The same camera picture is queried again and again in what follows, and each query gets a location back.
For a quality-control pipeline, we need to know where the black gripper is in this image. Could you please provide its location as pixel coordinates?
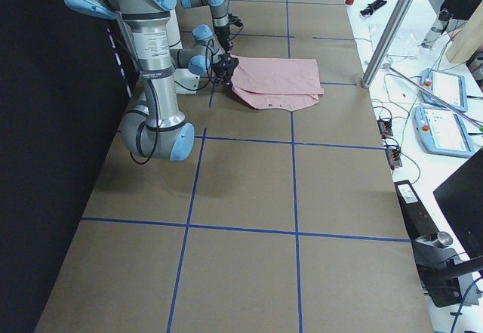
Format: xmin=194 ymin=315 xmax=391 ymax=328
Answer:
xmin=214 ymin=24 xmax=232 ymax=54
xmin=213 ymin=55 xmax=239 ymax=85

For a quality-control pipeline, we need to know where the pink Snoopy t-shirt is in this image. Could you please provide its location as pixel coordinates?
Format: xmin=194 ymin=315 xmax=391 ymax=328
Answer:
xmin=232 ymin=57 xmax=325 ymax=112

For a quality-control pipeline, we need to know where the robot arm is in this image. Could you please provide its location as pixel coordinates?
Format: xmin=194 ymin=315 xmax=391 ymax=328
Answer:
xmin=180 ymin=0 xmax=233 ymax=53
xmin=64 ymin=0 xmax=243 ymax=162

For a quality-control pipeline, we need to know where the black small tripod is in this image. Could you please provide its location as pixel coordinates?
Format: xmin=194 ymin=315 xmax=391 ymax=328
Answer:
xmin=359 ymin=0 xmax=387 ymax=17

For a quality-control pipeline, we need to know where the far orange connector module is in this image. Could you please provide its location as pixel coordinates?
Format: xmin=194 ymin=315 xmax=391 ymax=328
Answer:
xmin=377 ymin=119 xmax=393 ymax=139

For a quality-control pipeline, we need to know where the orange connector module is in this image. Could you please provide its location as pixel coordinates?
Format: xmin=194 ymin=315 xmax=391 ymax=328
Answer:
xmin=377 ymin=119 xmax=393 ymax=139
xmin=385 ymin=145 xmax=402 ymax=171

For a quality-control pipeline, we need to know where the clear plastic bag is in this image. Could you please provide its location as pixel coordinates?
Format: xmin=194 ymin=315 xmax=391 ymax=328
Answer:
xmin=368 ymin=23 xmax=421 ymax=58

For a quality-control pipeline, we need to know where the near orange connector module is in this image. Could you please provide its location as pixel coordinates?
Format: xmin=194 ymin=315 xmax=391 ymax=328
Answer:
xmin=385 ymin=145 xmax=402 ymax=171

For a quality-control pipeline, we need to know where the near blue teach pendant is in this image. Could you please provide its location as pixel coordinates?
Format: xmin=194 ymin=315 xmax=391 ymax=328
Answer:
xmin=413 ymin=106 xmax=475 ymax=159

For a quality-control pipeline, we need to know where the blue teach pendant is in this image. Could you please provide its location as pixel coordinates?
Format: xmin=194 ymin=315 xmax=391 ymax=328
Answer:
xmin=413 ymin=106 xmax=475 ymax=159
xmin=421 ymin=68 xmax=468 ymax=112

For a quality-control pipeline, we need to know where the far blue teach pendant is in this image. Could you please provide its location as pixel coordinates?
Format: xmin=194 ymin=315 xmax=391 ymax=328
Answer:
xmin=421 ymin=68 xmax=468 ymax=112

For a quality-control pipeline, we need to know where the wooden board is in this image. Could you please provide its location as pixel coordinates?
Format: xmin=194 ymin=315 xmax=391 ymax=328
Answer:
xmin=445 ymin=8 xmax=482 ymax=63

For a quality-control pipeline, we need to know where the black power adapter box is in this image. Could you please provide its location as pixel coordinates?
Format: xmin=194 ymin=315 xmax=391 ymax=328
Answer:
xmin=394 ymin=180 xmax=439 ymax=240

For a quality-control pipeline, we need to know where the black monitor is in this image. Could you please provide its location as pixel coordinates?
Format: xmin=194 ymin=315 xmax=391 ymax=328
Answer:
xmin=433 ymin=150 xmax=482 ymax=257

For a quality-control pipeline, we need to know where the black clamp stand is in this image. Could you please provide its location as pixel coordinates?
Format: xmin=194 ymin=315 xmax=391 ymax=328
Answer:
xmin=411 ymin=236 xmax=482 ymax=308

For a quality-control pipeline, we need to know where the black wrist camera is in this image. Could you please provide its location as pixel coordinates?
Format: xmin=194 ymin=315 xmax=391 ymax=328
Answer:
xmin=229 ymin=14 xmax=244 ymax=28

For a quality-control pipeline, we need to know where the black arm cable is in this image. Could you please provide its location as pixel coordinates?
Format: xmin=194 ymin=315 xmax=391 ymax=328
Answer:
xmin=129 ymin=38 xmax=220 ymax=165

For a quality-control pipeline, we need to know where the aluminium frame post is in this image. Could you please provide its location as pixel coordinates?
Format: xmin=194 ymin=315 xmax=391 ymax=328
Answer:
xmin=360 ymin=0 xmax=413 ymax=89

